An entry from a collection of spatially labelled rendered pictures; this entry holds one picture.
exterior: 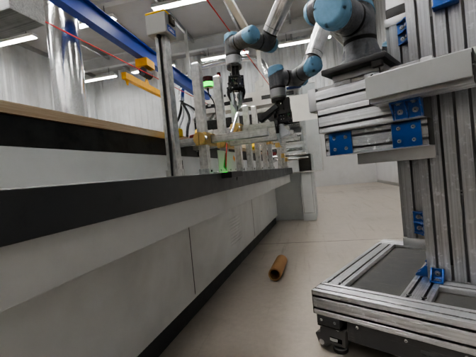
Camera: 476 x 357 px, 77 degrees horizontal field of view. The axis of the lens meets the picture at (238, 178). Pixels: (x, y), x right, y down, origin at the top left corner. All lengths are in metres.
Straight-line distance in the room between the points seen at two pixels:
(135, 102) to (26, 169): 11.46
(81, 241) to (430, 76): 0.95
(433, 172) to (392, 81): 0.43
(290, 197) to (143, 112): 8.79
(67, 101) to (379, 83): 4.96
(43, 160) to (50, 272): 0.35
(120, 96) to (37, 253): 12.07
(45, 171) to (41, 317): 0.35
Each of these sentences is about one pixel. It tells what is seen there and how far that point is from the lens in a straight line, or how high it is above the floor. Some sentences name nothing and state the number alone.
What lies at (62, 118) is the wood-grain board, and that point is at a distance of 0.95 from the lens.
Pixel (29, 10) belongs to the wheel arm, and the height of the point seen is 0.83.
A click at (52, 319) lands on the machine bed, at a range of 0.93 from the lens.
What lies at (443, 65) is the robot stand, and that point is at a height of 0.92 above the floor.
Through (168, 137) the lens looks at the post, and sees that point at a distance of 0.99.
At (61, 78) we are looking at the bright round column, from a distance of 5.63.
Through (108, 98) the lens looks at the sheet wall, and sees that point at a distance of 12.89.
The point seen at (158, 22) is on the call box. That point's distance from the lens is 1.09.
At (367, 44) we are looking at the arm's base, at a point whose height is 1.10.
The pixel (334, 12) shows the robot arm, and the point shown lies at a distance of 1.15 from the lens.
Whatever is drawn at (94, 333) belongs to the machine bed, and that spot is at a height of 0.27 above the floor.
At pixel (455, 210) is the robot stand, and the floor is 0.49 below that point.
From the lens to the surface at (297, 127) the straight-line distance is 3.96.
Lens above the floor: 0.69
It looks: 1 degrees down
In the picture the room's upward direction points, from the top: 5 degrees counter-clockwise
